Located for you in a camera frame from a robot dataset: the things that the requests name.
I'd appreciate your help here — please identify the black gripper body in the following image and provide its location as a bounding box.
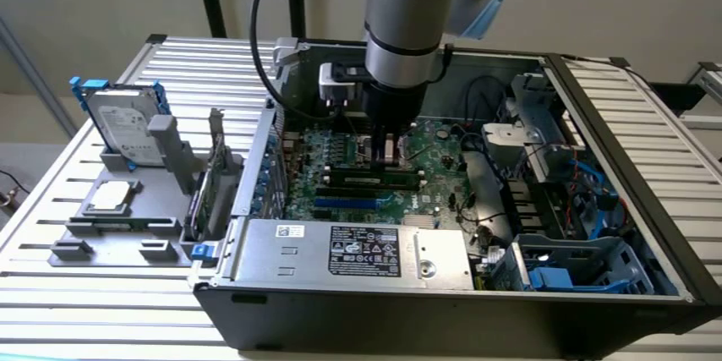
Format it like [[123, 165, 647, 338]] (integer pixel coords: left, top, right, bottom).
[[360, 83, 427, 130]]

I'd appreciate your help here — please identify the black RAM stick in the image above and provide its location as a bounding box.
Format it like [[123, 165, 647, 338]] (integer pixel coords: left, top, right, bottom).
[[325, 178, 421, 192]]

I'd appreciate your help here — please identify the blue expansion slot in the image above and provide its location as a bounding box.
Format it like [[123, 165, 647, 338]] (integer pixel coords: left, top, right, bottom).
[[313, 195, 377, 211]]

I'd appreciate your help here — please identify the CPU socket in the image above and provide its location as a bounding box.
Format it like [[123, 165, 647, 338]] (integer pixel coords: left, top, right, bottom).
[[344, 129, 416, 167]]

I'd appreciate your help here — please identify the green motherboard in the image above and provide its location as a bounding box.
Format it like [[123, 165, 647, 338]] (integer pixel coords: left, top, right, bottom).
[[280, 118, 495, 231]]

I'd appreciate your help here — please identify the black open PC case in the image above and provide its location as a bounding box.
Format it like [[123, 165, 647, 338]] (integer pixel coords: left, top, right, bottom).
[[191, 37, 722, 352]]

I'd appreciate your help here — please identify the silver power supply unit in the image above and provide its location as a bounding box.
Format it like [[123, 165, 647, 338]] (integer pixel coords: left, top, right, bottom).
[[215, 217, 475, 291]]

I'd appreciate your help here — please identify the green graphics card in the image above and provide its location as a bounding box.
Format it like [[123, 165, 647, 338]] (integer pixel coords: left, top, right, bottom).
[[184, 107, 228, 240]]

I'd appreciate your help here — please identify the blue disk bay cage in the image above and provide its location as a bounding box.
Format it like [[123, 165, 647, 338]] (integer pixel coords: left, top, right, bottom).
[[488, 232, 659, 294]]

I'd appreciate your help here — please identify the grey parts rack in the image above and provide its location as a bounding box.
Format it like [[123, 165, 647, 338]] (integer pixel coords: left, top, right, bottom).
[[48, 114, 244, 268]]

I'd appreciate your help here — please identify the silver CPU chip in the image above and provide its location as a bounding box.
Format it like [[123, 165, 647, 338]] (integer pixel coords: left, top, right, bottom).
[[89, 180, 136, 212]]

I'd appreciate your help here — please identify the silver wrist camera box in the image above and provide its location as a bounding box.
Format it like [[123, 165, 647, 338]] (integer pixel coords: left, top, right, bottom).
[[317, 62, 368, 102]]

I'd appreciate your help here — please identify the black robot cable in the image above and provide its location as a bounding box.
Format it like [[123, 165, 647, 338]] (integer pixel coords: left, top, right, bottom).
[[248, 0, 343, 119]]

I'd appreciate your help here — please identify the blue SATA wire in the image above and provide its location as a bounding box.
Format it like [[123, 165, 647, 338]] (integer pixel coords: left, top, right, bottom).
[[568, 157, 627, 231]]

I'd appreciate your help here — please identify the silver hard disk blue bracket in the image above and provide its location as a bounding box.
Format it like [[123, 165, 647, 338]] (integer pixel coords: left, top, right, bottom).
[[69, 76, 171, 172]]

